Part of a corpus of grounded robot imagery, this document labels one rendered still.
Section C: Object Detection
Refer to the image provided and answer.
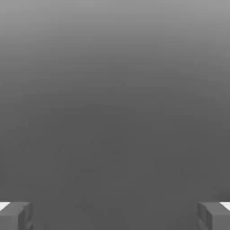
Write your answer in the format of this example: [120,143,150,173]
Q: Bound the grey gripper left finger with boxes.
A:
[0,201,34,230]

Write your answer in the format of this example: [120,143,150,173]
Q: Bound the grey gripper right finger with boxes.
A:
[197,201,230,230]

